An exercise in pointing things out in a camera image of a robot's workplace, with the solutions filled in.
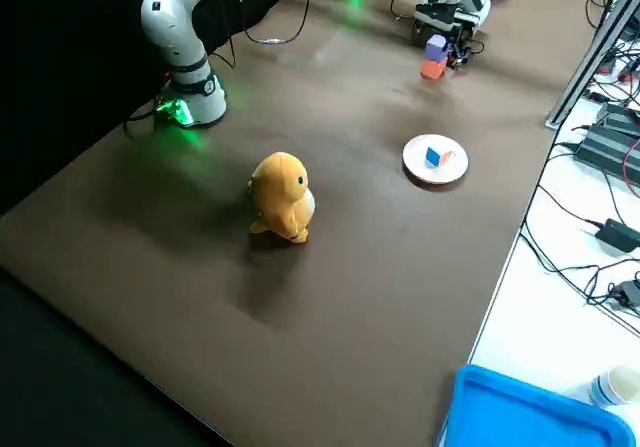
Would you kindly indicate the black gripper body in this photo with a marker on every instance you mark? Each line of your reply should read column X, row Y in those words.
column 460, row 32

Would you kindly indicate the orange foam block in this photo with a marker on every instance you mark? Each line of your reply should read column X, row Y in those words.
column 433, row 69

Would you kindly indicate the pink plate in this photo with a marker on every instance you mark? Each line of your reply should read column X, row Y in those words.
column 417, row 167

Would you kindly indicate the black docking box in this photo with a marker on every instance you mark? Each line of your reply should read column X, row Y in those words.
column 610, row 142

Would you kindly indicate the yellow plush toy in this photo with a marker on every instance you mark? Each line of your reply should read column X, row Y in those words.
column 282, row 197

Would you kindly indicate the black power adapter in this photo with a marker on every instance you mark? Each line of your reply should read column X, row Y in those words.
column 627, row 292
column 620, row 234

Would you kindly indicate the blue plastic tray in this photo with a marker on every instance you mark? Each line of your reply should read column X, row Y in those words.
column 525, row 412

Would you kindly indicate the white paper cup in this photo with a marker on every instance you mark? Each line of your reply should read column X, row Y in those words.
column 615, row 387

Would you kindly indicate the aluminium camera post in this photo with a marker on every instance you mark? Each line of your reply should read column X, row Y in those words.
column 595, row 57

